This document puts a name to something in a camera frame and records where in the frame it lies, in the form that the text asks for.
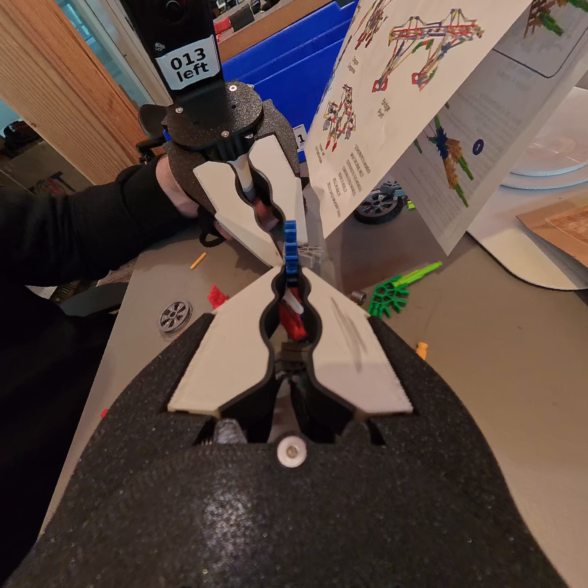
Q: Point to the person's left hand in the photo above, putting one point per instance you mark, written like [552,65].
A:
[177,193]

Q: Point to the person's left forearm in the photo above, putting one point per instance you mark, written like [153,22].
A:
[82,229]

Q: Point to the black toy wheel grey connector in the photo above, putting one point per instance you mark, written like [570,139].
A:
[363,213]

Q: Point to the short yellow toy rod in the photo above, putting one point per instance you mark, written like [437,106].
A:
[198,260]

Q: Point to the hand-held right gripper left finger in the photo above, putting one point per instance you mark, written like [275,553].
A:
[225,363]

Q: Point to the small grey toy cylinder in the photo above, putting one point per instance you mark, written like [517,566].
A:
[358,297]

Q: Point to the person's black clothing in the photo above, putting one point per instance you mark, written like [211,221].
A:
[36,413]

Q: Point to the blue plastic bin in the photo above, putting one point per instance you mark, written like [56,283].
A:
[285,69]

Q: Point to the brown wooden board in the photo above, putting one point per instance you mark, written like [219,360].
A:
[266,27]

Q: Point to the orange toy rod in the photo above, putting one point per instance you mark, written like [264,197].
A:
[421,350]

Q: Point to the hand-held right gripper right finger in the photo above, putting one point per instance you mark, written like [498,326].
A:
[358,367]

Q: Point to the white metal stand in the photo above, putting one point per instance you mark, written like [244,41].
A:
[551,151]

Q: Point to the white instruction booklet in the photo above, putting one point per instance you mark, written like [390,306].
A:
[482,138]

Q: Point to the wooden cabinet panel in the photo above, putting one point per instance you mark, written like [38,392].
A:
[55,69]

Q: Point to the white printed instruction sheet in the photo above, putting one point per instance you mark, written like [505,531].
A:
[390,92]

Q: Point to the tan translucent plastic bag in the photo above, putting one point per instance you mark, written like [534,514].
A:
[560,229]

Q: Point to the green connector with lime rod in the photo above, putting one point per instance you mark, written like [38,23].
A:
[388,298]

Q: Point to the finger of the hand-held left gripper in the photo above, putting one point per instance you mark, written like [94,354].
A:
[225,202]
[282,179]

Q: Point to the colourful toy construction model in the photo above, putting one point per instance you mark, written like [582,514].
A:
[291,248]

